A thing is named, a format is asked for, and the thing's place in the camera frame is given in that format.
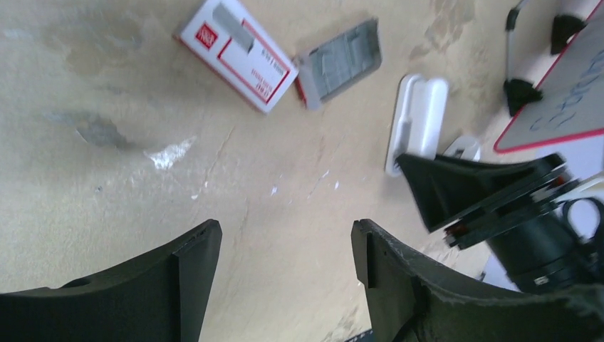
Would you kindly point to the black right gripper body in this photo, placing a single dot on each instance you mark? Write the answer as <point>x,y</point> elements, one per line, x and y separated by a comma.
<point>532,236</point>

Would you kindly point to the red framed whiteboard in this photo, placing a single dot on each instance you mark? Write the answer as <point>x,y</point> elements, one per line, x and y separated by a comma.
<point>567,104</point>

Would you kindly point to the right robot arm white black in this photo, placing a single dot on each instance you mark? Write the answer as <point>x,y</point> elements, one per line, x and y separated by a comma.
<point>584,163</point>

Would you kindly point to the white stapler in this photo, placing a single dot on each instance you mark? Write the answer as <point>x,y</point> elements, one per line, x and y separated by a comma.
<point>417,120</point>

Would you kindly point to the red white staple box sleeve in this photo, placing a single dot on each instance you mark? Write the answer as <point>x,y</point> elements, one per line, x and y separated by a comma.
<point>227,38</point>

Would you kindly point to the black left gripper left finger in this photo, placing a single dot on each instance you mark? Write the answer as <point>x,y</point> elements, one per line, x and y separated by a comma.
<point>161,295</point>

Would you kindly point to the black whiteboard easel stand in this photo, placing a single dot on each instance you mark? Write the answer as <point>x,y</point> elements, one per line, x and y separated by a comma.
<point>524,66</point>

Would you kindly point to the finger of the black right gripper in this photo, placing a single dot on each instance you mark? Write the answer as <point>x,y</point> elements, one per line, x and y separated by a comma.
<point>445,187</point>

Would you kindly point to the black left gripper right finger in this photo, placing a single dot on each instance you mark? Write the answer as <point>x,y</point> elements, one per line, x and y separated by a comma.
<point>412,297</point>

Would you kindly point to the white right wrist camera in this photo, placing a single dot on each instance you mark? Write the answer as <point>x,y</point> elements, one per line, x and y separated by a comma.
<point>464,147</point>

